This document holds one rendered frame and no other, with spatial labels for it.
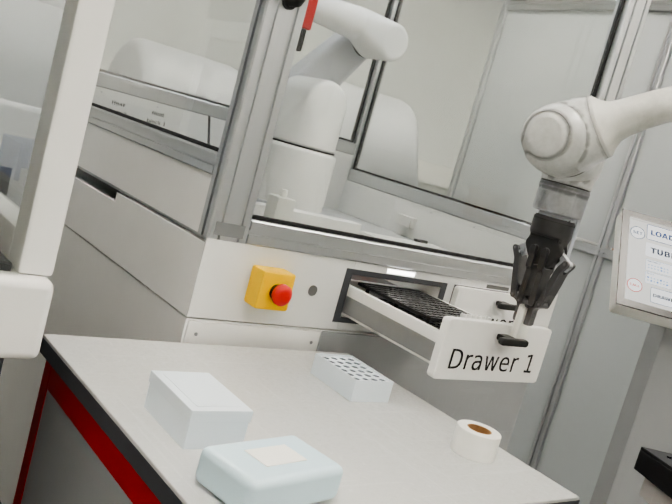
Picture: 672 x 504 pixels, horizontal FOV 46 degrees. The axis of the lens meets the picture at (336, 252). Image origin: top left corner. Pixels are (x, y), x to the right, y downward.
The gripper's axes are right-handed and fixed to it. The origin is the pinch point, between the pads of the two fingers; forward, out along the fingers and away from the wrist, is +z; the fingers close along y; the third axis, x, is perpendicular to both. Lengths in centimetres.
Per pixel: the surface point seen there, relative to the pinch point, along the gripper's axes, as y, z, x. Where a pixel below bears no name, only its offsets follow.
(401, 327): 13.4, 6.8, 16.0
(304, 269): 30.9, 2.3, 27.9
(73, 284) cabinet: 85, 25, 50
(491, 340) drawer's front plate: 1.2, 4.1, 5.4
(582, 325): 98, 23, -169
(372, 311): 22.2, 6.7, 16.0
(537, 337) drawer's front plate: 1.2, 2.7, -7.4
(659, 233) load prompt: 28, -22, -83
